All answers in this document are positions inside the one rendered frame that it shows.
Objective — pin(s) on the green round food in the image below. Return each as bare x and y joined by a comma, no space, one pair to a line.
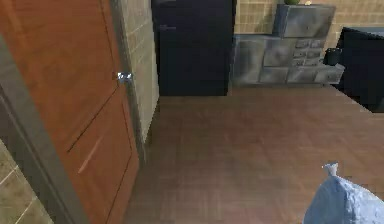
292,1

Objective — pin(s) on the pale yellow small food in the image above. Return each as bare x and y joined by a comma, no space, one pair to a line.
308,3

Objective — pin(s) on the black fridge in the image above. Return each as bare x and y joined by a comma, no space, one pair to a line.
193,46

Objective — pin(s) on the grey stone cupboard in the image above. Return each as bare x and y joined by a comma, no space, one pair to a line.
283,50

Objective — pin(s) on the brown wooden room door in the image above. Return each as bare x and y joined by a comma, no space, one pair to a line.
63,83

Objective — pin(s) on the black mug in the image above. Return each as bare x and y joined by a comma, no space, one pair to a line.
332,56

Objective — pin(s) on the pale blue tied bag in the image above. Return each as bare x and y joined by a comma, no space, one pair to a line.
345,200

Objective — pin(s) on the black cabinet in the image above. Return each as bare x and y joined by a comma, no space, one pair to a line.
363,66

